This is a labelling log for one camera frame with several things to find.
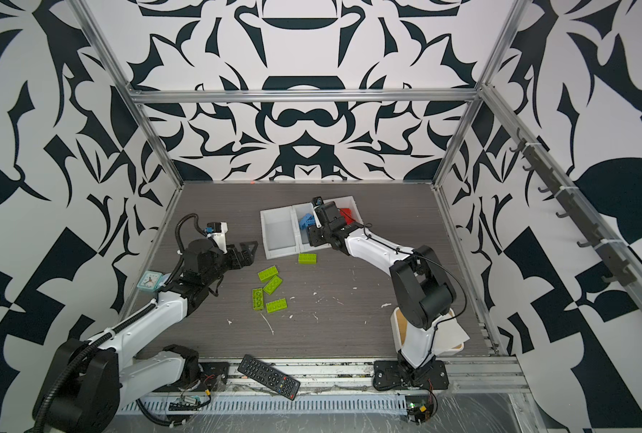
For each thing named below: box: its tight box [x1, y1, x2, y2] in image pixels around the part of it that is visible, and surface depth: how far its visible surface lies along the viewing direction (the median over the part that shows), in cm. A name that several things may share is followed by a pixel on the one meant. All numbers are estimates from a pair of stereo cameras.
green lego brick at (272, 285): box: [262, 275, 283, 295], surface depth 93 cm
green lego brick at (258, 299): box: [251, 287, 265, 311], surface depth 89 cm
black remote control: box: [237, 353, 302, 401], surface depth 75 cm
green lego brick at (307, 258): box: [298, 253, 318, 265], surface depth 98 cm
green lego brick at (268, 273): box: [256, 265, 279, 283], surface depth 94 cm
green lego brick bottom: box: [265, 297, 288, 314], surface depth 88 cm
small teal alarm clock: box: [137, 269, 164, 292], surface depth 92 cm
